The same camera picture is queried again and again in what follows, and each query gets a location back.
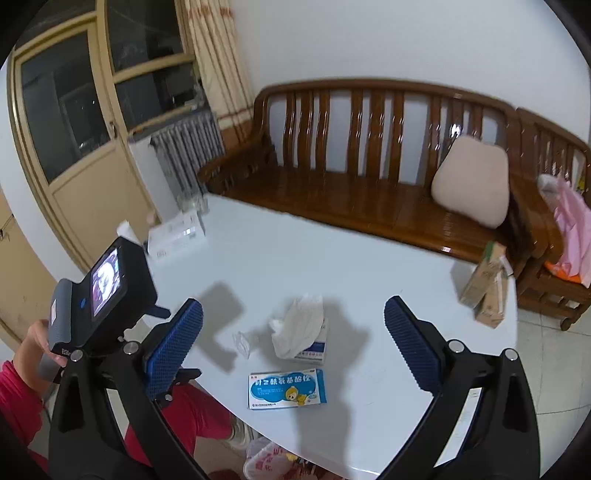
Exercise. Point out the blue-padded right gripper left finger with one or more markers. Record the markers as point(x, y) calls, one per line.
point(85, 441)

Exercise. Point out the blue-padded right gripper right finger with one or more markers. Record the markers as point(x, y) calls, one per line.
point(481, 422)

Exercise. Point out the white tissue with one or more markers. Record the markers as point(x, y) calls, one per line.
point(299, 327)

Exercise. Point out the blue white medicine box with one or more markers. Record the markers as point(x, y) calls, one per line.
point(299, 388)

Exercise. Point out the white blue small box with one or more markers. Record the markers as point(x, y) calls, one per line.
point(315, 354)

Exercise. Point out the left forearm red sleeve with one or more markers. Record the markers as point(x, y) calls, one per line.
point(21, 409)

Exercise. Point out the person's left hand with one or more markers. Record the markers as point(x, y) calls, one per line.
point(29, 355)

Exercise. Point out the long white box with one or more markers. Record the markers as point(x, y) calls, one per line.
point(178, 234)

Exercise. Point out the person's red trousers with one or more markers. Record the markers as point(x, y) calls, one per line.
point(193, 414)

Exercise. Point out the glass mug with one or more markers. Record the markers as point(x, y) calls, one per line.
point(192, 200)

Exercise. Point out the small brown carton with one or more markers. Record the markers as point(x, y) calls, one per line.
point(491, 309)

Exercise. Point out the grey radiator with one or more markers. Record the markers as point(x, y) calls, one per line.
point(184, 147)

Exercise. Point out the white red plastic bag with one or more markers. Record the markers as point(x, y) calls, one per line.
point(267, 460)

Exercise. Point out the white coffee table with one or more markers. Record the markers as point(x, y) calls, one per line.
point(251, 267)

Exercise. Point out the tall green brown carton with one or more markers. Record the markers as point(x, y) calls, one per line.
point(484, 275)

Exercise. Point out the yellow framed door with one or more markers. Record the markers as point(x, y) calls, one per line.
point(85, 78)

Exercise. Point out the pink plastic bag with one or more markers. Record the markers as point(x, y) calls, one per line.
point(572, 217)

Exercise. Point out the beige cushion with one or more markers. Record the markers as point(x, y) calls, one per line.
point(473, 181)

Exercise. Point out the beige curtain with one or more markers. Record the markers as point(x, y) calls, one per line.
point(222, 69)

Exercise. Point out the wooden bench sofa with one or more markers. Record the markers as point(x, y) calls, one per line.
point(331, 151)

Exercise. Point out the wooden armchair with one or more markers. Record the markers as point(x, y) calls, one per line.
point(547, 148)

